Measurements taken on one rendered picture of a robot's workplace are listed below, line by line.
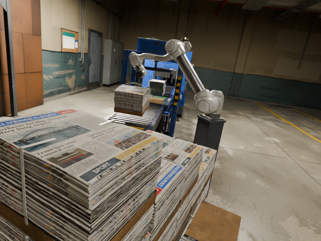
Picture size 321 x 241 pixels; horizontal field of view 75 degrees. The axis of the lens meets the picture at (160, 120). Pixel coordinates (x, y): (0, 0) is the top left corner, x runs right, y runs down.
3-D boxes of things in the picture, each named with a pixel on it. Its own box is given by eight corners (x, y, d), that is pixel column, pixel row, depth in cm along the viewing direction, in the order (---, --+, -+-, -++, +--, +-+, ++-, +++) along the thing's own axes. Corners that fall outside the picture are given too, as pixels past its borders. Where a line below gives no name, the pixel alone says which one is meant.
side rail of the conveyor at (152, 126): (149, 143, 206) (151, 132, 202) (144, 142, 206) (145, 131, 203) (164, 112, 334) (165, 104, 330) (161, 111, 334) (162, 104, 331)
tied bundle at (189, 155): (197, 181, 123) (205, 146, 117) (179, 210, 98) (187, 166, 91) (144, 161, 139) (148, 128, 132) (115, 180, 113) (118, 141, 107)
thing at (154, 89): (162, 96, 401) (164, 82, 394) (147, 93, 404) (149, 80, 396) (165, 93, 437) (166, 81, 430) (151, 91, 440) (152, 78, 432)
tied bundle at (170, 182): (179, 209, 99) (187, 166, 92) (148, 257, 73) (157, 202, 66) (115, 180, 114) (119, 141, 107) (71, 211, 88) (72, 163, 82)
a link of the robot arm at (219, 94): (223, 113, 208) (228, 91, 202) (217, 115, 193) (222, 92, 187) (208, 109, 216) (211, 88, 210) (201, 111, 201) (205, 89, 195)
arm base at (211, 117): (209, 114, 222) (210, 108, 221) (224, 120, 204) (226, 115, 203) (196, 114, 213) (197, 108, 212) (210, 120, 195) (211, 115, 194)
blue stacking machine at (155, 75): (185, 118, 570) (198, 38, 511) (139, 111, 581) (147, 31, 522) (185, 107, 714) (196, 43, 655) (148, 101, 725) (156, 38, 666)
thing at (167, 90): (170, 103, 401) (171, 97, 398) (138, 97, 406) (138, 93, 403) (175, 91, 547) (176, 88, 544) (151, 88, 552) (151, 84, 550)
